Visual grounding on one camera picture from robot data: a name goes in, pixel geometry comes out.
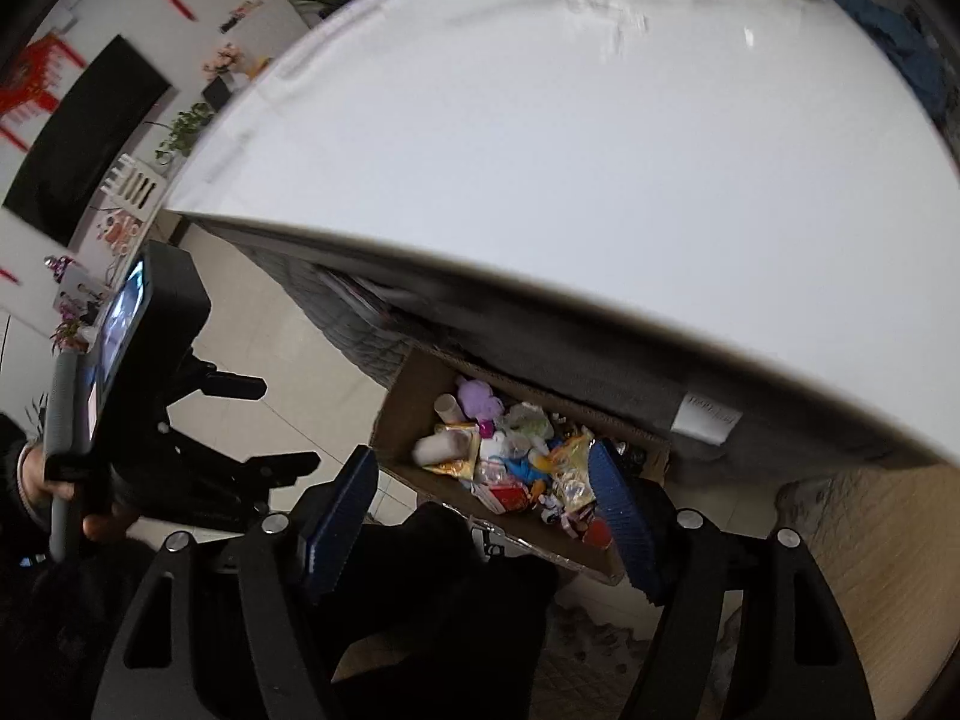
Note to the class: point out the yellow snack bag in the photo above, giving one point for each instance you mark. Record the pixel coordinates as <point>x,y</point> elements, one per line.
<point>574,469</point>

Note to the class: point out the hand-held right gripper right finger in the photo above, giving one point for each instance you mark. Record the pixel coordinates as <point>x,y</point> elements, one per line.
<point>615,510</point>

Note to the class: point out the blue cloth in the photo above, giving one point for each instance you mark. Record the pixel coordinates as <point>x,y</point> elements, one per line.
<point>900,45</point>

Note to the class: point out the pink flowers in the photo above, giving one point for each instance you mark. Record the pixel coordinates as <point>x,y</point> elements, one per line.
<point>225,58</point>

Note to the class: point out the person's dark clothing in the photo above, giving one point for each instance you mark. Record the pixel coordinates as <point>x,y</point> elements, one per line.
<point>420,585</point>

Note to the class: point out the pile of toys and snacks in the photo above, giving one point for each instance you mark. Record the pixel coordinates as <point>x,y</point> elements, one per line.
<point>525,457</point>

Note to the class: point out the cardboard box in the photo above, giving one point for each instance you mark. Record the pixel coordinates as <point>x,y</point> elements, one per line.
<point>405,405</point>

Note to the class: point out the black television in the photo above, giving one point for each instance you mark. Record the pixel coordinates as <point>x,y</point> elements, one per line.
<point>82,135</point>

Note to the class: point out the person's left hand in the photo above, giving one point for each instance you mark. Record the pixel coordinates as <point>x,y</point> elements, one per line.
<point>31,476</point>

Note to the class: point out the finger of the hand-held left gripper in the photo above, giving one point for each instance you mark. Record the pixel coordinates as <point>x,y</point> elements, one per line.
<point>277,466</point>
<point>232,387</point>

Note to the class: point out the white label sticker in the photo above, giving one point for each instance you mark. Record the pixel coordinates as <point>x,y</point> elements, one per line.
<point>705,414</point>

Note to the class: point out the green trailing plant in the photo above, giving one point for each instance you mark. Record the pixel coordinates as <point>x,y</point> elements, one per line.
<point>184,127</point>

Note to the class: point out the pink plush toy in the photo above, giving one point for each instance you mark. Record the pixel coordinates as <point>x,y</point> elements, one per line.
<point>478,399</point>

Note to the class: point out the red paper wall decoration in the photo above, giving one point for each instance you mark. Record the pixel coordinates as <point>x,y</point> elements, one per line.
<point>30,82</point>

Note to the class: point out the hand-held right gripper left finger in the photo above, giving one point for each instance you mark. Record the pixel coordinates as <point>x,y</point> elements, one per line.
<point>341,510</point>

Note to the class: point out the white slotted rack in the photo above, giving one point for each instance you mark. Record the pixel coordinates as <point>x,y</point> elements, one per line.
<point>131,181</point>

